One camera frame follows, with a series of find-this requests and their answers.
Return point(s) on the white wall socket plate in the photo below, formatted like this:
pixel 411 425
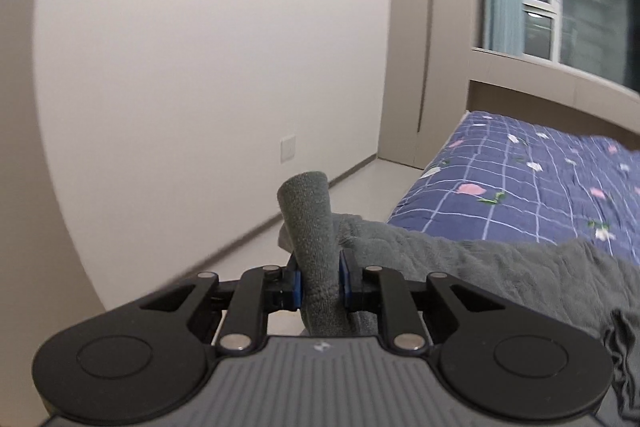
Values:
pixel 287 149

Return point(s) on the blue checked floral quilt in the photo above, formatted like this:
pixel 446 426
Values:
pixel 515 187

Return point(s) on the beige tall wardrobe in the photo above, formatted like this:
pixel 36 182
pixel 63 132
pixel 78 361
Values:
pixel 430 37

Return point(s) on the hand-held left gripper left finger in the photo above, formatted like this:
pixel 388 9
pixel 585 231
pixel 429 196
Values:
pixel 296 291

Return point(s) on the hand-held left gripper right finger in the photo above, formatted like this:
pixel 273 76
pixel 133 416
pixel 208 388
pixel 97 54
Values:
pixel 343 283

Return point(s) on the beige window bench cabinet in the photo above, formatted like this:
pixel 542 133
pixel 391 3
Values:
pixel 530 87

